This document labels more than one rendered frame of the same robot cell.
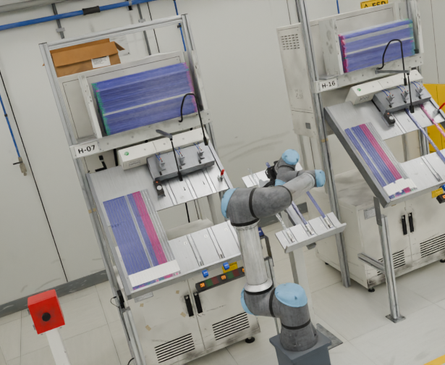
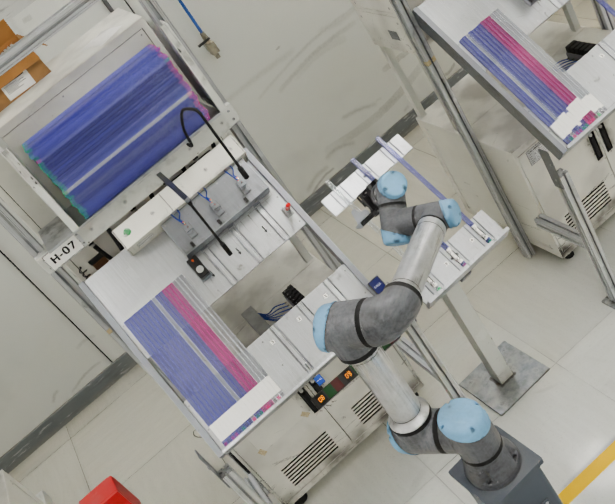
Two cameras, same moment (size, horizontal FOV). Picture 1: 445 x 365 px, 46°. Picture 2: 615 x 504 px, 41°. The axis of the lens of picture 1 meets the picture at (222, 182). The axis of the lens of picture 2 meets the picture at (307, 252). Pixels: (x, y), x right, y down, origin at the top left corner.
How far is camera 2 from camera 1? 0.74 m
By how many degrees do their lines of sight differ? 18
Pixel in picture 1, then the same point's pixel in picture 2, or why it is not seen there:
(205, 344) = (351, 434)
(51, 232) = (56, 307)
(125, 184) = (145, 278)
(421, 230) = not seen: outside the picture
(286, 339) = (476, 478)
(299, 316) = (486, 448)
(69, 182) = not seen: hidden behind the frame
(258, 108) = not seen: outside the picture
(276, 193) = (395, 305)
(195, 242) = (287, 334)
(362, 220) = (528, 168)
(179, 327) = (306, 432)
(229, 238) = not seen: hidden behind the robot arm
